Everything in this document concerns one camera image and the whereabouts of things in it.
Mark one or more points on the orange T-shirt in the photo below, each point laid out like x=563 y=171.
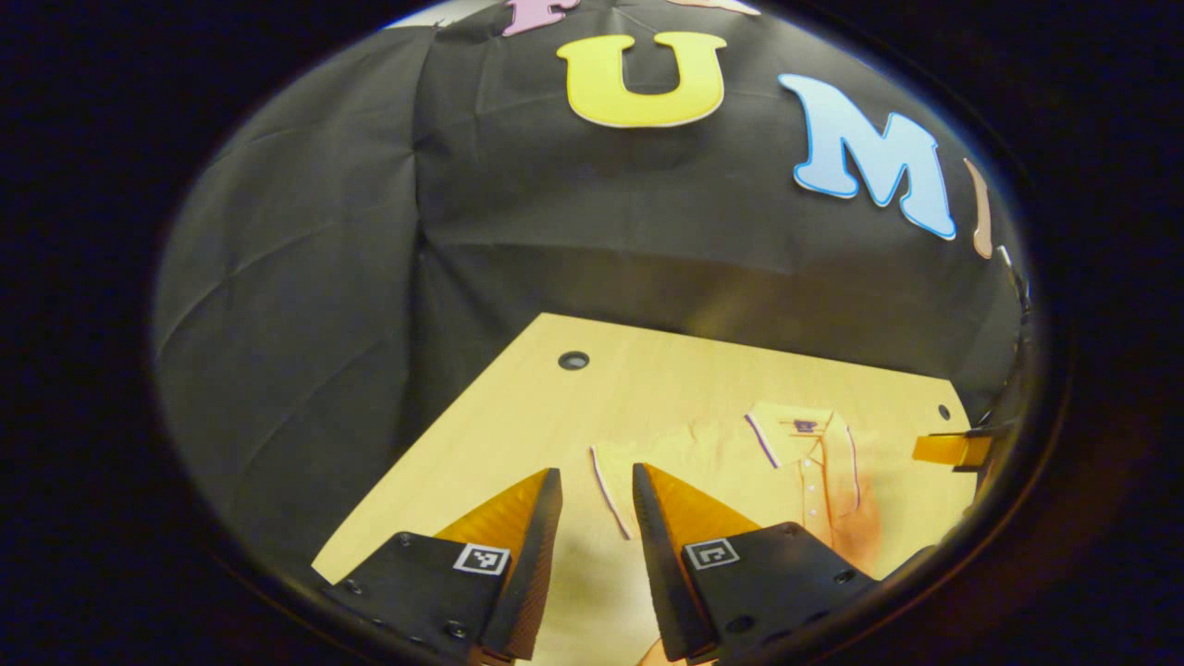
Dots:
x=721 y=462

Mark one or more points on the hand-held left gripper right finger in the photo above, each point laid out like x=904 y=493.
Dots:
x=659 y=564

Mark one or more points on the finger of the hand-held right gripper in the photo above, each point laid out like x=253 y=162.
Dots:
x=943 y=449

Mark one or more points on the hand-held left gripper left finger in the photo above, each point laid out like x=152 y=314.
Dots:
x=536 y=564

